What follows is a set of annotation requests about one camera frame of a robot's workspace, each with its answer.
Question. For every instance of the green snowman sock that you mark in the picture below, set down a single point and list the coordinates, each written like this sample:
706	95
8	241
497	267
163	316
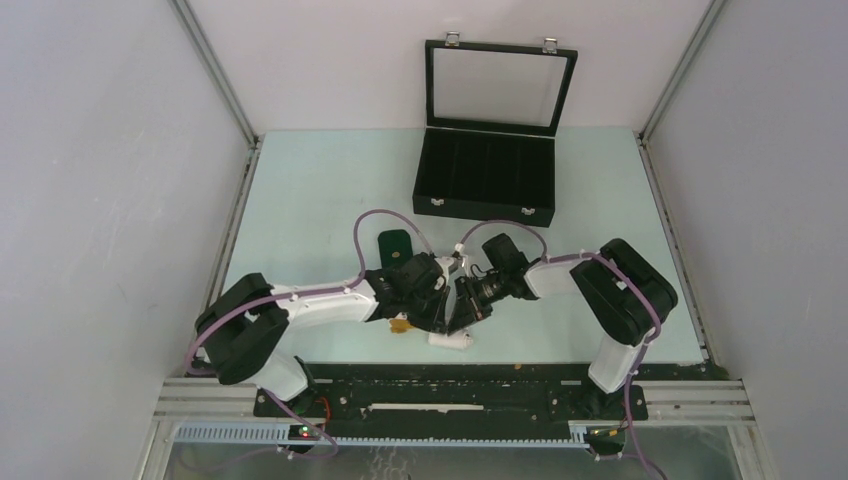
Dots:
395	248

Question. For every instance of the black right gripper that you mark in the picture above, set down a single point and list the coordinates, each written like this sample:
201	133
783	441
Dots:
465	311

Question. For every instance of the black display case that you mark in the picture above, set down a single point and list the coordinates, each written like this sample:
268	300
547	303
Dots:
492	115

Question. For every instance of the aluminium frame post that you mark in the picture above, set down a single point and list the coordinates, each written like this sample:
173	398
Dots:
188	18
689	55

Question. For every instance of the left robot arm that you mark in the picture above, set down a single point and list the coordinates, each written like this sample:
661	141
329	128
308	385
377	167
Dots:
241	332

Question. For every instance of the white sock with black stripes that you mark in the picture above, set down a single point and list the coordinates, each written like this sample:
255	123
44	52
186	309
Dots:
460	340

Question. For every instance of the right aluminium frame post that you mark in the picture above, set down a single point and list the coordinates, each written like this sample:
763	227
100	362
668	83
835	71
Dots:
689	55

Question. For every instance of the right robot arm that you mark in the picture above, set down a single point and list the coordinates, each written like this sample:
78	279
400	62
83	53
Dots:
628	296

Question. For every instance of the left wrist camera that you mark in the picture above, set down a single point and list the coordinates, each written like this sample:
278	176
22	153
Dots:
447	265

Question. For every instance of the left aluminium frame post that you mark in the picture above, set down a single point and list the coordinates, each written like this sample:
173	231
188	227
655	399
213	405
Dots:
188	18

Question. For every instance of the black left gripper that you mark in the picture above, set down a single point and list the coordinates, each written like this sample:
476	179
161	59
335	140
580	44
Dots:
436	321

